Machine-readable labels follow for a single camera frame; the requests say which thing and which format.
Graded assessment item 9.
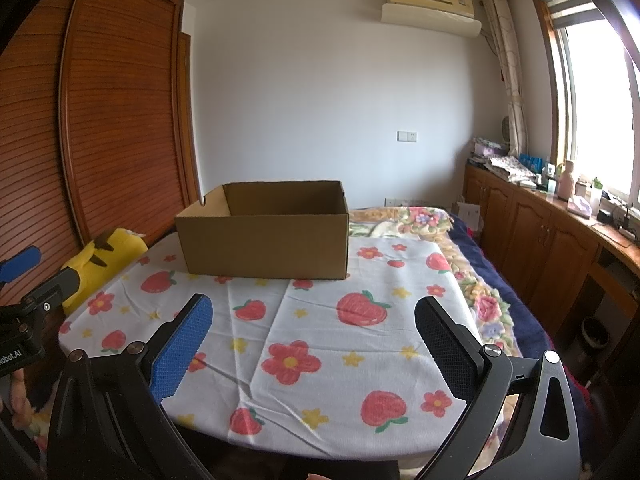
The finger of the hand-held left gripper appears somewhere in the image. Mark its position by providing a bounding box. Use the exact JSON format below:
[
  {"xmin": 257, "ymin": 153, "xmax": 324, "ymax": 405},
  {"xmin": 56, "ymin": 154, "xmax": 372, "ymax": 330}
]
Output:
[
  {"xmin": 0, "ymin": 246, "xmax": 42, "ymax": 283},
  {"xmin": 20, "ymin": 266, "xmax": 83, "ymax": 313}
]

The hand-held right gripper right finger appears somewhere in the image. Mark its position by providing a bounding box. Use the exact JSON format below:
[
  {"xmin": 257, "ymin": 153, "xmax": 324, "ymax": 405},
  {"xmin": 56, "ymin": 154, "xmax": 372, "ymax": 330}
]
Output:
[{"xmin": 414, "ymin": 296, "xmax": 583, "ymax": 480}]

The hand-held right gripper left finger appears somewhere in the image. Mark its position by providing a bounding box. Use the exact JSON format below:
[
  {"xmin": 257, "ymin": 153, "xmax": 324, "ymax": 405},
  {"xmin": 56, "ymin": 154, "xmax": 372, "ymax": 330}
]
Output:
[{"xmin": 46, "ymin": 292, "xmax": 216, "ymax": 480}]

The brown cardboard box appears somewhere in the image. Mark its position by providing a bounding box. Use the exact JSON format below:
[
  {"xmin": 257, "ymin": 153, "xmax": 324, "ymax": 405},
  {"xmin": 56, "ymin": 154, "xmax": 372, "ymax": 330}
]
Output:
[{"xmin": 174, "ymin": 180, "xmax": 351, "ymax": 281}]

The person's left hand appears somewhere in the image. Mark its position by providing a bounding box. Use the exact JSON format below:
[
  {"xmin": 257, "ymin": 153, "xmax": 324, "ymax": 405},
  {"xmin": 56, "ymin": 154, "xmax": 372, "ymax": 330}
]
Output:
[{"xmin": 0, "ymin": 367, "xmax": 35, "ymax": 431}]

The yellow plush toy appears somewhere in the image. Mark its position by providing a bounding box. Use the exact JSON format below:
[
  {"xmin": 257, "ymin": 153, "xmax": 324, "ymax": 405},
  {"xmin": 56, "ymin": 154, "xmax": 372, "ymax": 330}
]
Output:
[{"xmin": 61, "ymin": 227, "xmax": 150, "ymax": 316}]

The navy bed sheet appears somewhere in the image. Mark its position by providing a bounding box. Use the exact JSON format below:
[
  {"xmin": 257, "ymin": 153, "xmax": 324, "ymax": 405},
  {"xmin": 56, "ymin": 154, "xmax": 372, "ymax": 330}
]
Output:
[{"xmin": 442, "ymin": 210, "xmax": 593, "ymax": 401}]

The small white box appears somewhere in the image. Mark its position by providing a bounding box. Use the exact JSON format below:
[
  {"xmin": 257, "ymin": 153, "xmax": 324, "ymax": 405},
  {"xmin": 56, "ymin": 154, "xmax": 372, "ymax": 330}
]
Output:
[{"xmin": 452, "ymin": 201, "xmax": 483, "ymax": 233}]

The strawberry print tablecloth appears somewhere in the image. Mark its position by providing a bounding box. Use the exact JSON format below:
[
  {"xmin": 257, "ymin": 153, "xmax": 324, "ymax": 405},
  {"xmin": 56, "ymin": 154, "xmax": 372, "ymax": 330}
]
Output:
[{"xmin": 57, "ymin": 232, "xmax": 493, "ymax": 461}]

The wooden cabinet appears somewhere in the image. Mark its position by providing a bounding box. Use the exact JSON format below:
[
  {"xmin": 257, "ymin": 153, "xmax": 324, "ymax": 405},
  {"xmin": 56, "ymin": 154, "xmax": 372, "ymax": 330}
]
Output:
[{"xmin": 462, "ymin": 160, "xmax": 640, "ymax": 391}]

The dark waste bin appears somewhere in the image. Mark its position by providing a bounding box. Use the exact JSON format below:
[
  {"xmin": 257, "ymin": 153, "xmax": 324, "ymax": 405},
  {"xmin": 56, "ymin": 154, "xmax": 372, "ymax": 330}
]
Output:
[{"xmin": 580, "ymin": 316, "xmax": 610, "ymax": 348}]

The wooden slatted wardrobe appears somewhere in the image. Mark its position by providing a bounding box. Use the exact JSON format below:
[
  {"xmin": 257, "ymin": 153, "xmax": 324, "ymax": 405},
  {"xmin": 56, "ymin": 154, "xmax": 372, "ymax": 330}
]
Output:
[{"xmin": 0, "ymin": 0, "xmax": 206, "ymax": 411}]

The folded printed cloth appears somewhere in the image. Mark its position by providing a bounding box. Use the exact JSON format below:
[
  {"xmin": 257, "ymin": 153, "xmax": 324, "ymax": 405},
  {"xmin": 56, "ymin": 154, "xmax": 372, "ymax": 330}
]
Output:
[{"xmin": 487, "ymin": 156, "xmax": 538, "ymax": 183}]

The stack of boxes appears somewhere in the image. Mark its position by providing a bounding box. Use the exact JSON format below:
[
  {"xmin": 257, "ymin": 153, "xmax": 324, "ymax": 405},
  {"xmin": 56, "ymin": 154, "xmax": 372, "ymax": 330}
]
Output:
[{"xmin": 470, "ymin": 136, "xmax": 506, "ymax": 163}]

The pink bottle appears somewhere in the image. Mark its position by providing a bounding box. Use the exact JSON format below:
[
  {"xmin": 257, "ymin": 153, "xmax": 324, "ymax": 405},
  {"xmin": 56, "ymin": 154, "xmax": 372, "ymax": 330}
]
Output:
[{"xmin": 559, "ymin": 160, "xmax": 577, "ymax": 198}]

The window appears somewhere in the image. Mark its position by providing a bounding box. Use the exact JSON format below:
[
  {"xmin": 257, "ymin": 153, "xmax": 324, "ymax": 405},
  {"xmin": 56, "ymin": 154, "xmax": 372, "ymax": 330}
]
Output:
[{"xmin": 530, "ymin": 0, "xmax": 640, "ymax": 211}]

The patterned curtain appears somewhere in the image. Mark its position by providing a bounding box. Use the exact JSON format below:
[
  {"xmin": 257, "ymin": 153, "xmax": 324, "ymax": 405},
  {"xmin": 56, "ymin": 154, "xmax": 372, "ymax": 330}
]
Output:
[{"xmin": 481, "ymin": 0, "xmax": 528, "ymax": 158}]

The wall air conditioner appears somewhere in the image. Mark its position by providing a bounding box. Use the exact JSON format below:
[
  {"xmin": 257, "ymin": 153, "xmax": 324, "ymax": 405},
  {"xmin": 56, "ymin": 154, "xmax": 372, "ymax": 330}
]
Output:
[{"xmin": 381, "ymin": 0, "xmax": 483, "ymax": 38}]

